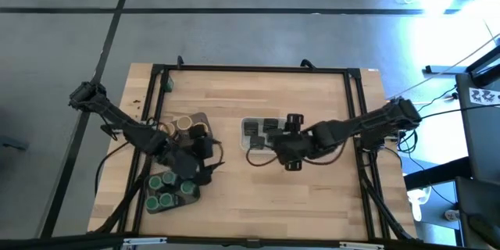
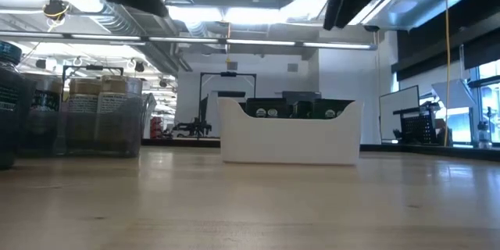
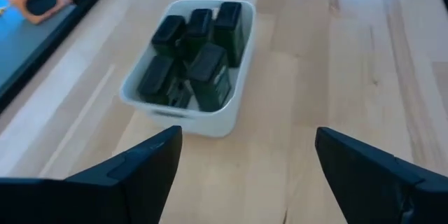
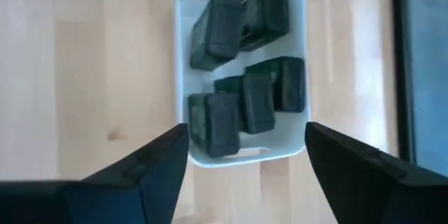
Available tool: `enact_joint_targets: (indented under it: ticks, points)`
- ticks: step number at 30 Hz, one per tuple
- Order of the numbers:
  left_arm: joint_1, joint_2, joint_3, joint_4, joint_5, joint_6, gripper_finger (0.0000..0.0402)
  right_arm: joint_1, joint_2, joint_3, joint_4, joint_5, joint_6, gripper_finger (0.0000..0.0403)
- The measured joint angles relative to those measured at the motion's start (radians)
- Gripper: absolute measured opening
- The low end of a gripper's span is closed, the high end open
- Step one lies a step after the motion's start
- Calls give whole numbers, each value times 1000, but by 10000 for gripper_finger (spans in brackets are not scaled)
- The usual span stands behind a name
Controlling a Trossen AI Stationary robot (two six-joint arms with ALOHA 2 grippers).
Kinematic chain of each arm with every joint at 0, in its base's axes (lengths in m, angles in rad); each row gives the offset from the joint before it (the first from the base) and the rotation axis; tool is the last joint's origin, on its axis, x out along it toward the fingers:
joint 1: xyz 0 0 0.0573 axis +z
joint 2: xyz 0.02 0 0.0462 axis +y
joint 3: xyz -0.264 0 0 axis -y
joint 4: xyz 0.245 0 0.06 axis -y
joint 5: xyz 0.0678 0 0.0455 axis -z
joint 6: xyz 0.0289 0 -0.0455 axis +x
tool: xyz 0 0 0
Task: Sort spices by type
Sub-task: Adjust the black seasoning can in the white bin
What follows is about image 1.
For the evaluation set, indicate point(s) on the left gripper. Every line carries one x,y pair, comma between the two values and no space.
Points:
187,162

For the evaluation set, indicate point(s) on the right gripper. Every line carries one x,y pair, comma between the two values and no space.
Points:
293,144

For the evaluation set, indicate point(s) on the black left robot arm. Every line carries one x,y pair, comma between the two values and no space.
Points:
117,119

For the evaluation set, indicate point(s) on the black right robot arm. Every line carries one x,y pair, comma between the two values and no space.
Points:
371,123

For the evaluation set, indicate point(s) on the white plastic bin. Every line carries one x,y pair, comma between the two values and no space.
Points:
243,140

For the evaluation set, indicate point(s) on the grey translucent bin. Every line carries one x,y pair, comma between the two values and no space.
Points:
177,203
195,118

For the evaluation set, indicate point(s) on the white plastic object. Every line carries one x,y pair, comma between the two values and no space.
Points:
420,201

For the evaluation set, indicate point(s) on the black desk beam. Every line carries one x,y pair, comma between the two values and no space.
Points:
437,172

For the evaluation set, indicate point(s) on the black metal stand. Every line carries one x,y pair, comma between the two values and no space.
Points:
445,69

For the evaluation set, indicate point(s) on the white power adapter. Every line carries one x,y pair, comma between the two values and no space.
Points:
452,215

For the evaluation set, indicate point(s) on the black crossbar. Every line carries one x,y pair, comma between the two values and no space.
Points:
58,242

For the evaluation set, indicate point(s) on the dark grey desk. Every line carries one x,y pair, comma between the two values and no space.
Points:
482,136
478,203

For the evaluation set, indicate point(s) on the white marker sheet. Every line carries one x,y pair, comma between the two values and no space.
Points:
484,96

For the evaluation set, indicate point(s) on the black table frame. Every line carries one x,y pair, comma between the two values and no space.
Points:
273,69

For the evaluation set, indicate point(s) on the black frame clamp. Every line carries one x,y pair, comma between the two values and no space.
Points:
180,61
308,63

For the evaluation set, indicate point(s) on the silver bracket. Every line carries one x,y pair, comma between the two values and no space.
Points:
361,245
142,241

